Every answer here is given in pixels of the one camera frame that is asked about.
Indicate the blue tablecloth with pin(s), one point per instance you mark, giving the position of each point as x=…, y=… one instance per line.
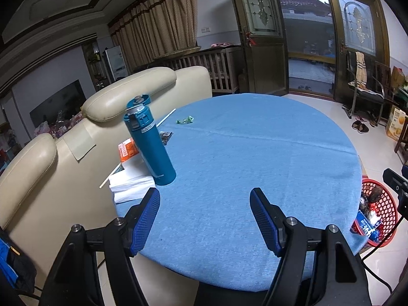
x=239, y=165

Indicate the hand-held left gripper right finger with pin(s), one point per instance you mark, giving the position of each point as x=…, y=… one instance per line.
x=261, y=216

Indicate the black television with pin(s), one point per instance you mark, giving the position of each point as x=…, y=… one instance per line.
x=60, y=102

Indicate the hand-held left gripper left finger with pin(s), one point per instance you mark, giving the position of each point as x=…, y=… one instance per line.
x=148, y=216

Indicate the blue white packet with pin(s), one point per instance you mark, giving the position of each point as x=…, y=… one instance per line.
x=366, y=226

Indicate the orange carton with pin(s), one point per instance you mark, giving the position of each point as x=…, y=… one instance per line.
x=127, y=151

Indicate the beige striped curtain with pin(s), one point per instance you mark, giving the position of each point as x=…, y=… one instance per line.
x=159, y=22

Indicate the black shiny snack bag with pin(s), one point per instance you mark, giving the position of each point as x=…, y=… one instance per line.
x=365, y=202

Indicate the beige leather sofa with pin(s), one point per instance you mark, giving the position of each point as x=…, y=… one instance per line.
x=47, y=197

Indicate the brown paper bag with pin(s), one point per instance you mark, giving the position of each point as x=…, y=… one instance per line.
x=398, y=77

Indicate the blue thermos bottle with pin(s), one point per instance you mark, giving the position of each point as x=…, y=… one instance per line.
x=153, y=146

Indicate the cardboard box with orange print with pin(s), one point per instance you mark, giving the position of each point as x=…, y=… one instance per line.
x=395, y=126

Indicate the dark snack wrapper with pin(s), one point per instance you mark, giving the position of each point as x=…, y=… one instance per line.
x=166, y=137

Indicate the long white stick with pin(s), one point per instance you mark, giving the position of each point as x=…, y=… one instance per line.
x=165, y=118

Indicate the striped towel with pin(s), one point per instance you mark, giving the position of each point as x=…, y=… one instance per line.
x=360, y=68

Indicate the crumpled green wrapper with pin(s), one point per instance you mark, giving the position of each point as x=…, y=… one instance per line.
x=188, y=119

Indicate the white standing air conditioner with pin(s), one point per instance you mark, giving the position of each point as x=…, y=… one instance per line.
x=115, y=63

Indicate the metal frame chair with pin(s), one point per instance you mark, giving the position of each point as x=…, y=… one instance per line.
x=366, y=97

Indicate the brown glass door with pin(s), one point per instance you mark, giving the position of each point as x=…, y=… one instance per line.
x=357, y=63
x=264, y=63

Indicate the red plastic basket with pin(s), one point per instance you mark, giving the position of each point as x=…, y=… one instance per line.
x=387, y=204

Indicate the dark display cabinet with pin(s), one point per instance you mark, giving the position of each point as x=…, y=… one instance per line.
x=94, y=67

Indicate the white paper stack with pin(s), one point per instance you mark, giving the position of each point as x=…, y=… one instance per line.
x=130, y=181

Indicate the wooden crib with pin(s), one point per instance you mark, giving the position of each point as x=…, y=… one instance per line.
x=223, y=70

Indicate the brown slipper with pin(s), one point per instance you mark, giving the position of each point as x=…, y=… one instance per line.
x=373, y=123
x=364, y=128
x=356, y=124

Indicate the dark blue jacket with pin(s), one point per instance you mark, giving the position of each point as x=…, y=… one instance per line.
x=19, y=267

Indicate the pink cloth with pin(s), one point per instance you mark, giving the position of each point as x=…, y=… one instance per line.
x=221, y=44

